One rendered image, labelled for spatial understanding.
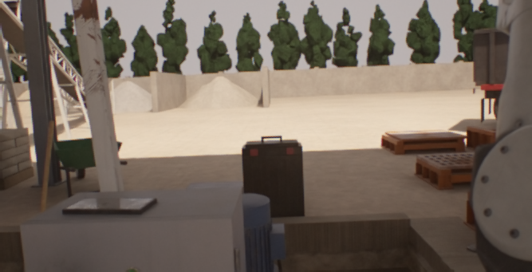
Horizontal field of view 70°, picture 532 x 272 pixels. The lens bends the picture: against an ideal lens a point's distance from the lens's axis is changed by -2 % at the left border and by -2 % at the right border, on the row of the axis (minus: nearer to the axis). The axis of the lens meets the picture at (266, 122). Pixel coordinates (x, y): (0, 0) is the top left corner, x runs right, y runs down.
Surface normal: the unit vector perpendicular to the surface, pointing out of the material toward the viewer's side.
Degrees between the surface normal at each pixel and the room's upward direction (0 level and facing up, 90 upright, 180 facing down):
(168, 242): 90
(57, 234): 90
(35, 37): 90
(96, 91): 91
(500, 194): 64
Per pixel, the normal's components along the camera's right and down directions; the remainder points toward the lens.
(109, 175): -0.02, 0.11
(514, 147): -0.89, -0.37
